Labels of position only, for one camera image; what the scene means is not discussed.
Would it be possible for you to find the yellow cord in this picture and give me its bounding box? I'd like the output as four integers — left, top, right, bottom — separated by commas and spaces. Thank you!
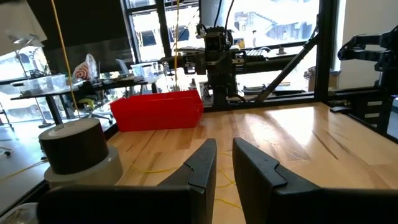
129, 151, 243, 210

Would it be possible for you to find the large dark panel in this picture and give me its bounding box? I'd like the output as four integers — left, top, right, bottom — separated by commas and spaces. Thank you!
26, 0, 136, 75

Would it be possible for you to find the black tape roll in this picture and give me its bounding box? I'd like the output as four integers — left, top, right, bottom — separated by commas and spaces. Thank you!
38, 117, 109, 175

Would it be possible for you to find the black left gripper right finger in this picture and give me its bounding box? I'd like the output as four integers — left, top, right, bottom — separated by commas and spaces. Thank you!
232, 137, 398, 224

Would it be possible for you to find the red white patterned bag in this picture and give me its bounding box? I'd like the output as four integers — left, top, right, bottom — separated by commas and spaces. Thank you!
72, 53, 99, 81

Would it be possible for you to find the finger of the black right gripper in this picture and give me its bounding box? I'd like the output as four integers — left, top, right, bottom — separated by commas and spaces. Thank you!
232, 50, 248, 73
182, 54, 197, 75

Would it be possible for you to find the cardboard box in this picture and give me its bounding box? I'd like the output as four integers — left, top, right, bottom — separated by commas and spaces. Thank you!
305, 66, 339, 93

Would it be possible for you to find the yellow floor cable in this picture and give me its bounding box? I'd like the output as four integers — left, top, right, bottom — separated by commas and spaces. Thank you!
0, 159, 49, 182

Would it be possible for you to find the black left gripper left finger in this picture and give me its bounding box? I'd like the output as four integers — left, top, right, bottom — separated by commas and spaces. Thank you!
36, 138, 218, 224

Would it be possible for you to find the black desk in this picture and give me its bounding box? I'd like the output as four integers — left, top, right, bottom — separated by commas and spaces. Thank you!
9, 78, 158, 126

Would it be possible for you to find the grey office chair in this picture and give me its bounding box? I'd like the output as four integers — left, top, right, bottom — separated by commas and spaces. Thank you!
79, 58, 131, 125

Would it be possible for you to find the red plastic bin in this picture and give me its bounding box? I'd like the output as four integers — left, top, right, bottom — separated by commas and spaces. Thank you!
109, 89, 205, 133

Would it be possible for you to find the clear plastic storage box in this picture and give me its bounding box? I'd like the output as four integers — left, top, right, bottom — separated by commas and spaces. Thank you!
130, 61, 160, 79
12, 73, 68, 95

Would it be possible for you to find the black aluminium table frame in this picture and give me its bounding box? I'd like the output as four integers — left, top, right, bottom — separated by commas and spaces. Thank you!
102, 0, 398, 144

